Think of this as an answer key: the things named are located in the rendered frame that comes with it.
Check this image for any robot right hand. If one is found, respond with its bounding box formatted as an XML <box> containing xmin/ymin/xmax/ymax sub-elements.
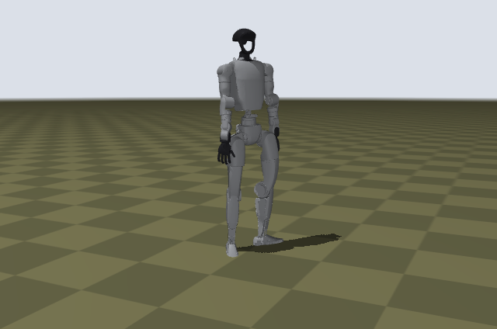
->
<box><xmin>217</xmin><ymin>133</ymin><xmax>235</xmax><ymax>165</ymax></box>

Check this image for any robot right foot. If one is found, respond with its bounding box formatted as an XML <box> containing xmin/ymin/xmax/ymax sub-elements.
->
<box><xmin>226</xmin><ymin>241</ymin><xmax>238</xmax><ymax>257</ymax></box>

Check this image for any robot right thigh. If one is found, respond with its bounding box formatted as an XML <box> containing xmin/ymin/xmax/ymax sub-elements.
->
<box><xmin>226</xmin><ymin>133</ymin><xmax>245</xmax><ymax>202</ymax></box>

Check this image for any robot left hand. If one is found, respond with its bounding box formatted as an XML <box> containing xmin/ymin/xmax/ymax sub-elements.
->
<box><xmin>274</xmin><ymin>127</ymin><xmax>280</xmax><ymax>151</ymax></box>

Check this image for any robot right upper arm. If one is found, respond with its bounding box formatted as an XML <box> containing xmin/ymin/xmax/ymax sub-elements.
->
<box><xmin>217</xmin><ymin>63</ymin><xmax>235</xmax><ymax>109</ymax></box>

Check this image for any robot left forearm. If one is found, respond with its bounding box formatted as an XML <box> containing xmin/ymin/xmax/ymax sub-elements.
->
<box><xmin>267</xmin><ymin>103</ymin><xmax>279</xmax><ymax>134</ymax></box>

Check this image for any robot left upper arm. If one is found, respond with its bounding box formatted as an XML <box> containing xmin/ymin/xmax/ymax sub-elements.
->
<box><xmin>263</xmin><ymin>63</ymin><xmax>279</xmax><ymax>106</ymax></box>

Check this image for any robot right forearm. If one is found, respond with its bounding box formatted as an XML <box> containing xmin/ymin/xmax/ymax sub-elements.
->
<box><xmin>220</xmin><ymin>97</ymin><xmax>232</xmax><ymax>140</ymax></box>

